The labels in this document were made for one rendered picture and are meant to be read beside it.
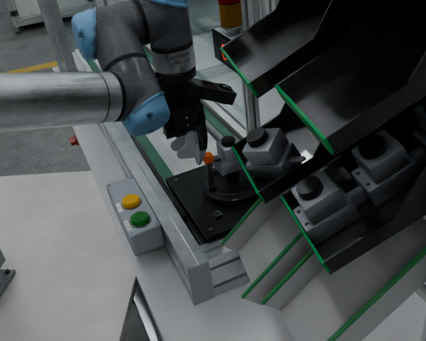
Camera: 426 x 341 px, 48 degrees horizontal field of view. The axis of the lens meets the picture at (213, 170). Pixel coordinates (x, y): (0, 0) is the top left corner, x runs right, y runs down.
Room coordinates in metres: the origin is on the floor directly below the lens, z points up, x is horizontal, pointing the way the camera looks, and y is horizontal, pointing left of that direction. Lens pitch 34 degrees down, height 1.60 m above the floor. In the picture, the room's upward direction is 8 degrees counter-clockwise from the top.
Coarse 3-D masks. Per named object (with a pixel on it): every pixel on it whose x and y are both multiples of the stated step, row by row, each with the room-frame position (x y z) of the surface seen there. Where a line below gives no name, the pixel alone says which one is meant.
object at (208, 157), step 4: (208, 152) 0.84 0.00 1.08; (204, 156) 0.83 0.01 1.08; (208, 156) 0.83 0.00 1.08; (212, 156) 0.83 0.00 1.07; (216, 156) 0.85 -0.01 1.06; (204, 160) 0.83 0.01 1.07; (208, 160) 0.83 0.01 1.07; (212, 160) 0.83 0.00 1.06; (216, 160) 0.84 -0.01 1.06; (208, 164) 0.83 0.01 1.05; (208, 168) 0.83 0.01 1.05; (212, 168) 0.83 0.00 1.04; (208, 172) 0.83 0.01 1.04; (212, 172) 0.83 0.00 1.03; (208, 176) 0.83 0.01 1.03; (212, 176) 0.83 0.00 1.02; (208, 180) 0.83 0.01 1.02; (212, 180) 0.83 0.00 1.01; (208, 184) 0.83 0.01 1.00; (212, 184) 0.83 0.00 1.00
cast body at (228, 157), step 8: (232, 136) 0.86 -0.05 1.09; (216, 144) 0.86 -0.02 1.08; (224, 144) 0.84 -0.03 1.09; (232, 144) 0.84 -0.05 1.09; (224, 152) 0.83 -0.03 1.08; (232, 152) 0.83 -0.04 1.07; (224, 160) 0.83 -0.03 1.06; (232, 160) 0.83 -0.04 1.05; (216, 168) 0.85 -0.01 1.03; (224, 168) 0.83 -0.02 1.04; (232, 168) 0.83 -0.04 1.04; (240, 168) 0.84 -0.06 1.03
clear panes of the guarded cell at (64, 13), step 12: (60, 0) 2.07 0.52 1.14; (72, 0) 2.08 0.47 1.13; (84, 0) 2.10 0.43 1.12; (120, 0) 2.15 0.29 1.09; (48, 12) 1.83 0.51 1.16; (60, 12) 2.06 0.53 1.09; (72, 12) 2.08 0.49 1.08; (72, 36) 2.07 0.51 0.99; (72, 48) 2.06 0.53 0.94; (60, 60) 1.99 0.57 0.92
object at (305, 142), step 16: (288, 112) 0.65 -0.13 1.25; (272, 128) 0.65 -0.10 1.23; (288, 128) 0.64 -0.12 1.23; (304, 128) 0.62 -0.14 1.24; (240, 144) 0.64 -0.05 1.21; (304, 144) 0.58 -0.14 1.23; (320, 144) 0.53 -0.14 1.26; (240, 160) 0.60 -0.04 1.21; (304, 160) 0.53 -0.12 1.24; (320, 160) 0.53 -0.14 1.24; (288, 176) 0.52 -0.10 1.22; (304, 176) 0.52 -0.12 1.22; (256, 192) 0.51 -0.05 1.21; (272, 192) 0.52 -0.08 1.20
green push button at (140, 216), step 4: (136, 212) 0.81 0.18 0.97; (140, 212) 0.81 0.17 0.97; (144, 212) 0.81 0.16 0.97; (132, 216) 0.80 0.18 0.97; (136, 216) 0.80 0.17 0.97; (140, 216) 0.80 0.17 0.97; (144, 216) 0.80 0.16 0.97; (148, 216) 0.80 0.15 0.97; (132, 220) 0.79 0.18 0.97; (136, 220) 0.79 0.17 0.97; (140, 220) 0.78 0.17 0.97; (144, 220) 0.78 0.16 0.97; (148, 220) 0.79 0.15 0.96; (132, 224) 0.79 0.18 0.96; (136, 224) 0.78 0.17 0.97; (140, 224) 0.78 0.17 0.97; (144, 224) 0.78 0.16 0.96
